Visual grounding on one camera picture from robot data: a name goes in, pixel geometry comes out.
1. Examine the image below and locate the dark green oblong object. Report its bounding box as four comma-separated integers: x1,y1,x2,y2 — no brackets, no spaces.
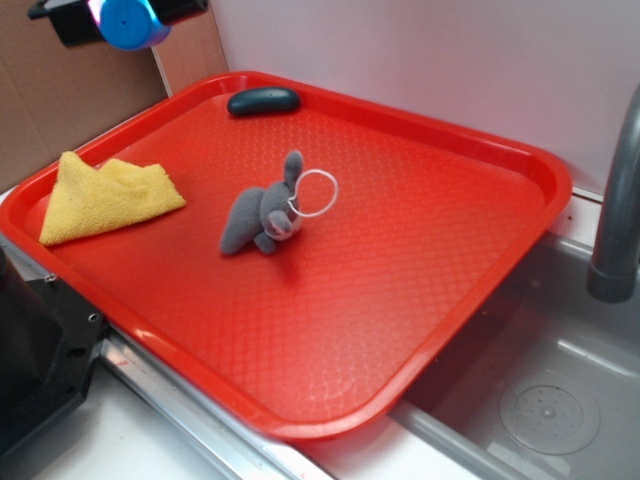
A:
227,86,301,117

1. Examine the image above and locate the grey plush animal toy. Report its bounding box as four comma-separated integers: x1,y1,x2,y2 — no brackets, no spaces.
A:
219,151,303,256

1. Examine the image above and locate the white loop string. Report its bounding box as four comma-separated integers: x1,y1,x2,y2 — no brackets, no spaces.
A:
287,168,340,219

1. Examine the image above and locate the yellow folded cloth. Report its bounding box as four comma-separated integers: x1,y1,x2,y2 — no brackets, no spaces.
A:
39,151,186,246

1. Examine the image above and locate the grey faucet spout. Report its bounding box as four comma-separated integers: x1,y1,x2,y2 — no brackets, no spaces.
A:
587,91,639,303

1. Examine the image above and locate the brown cardboard panel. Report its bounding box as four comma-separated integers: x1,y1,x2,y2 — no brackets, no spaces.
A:
1,1,227,191

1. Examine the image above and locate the grey plastic sink basin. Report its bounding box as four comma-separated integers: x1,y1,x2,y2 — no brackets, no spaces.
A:
391,234,639,479

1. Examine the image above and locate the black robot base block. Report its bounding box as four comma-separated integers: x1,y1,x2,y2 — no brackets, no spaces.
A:
1,253,106,460

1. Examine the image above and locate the round sink drain cover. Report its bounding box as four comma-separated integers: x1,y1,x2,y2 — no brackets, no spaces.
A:
499,380,600,456

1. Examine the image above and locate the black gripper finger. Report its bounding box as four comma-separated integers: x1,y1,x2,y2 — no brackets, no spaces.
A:
27,0,104,48
149,0,209,26

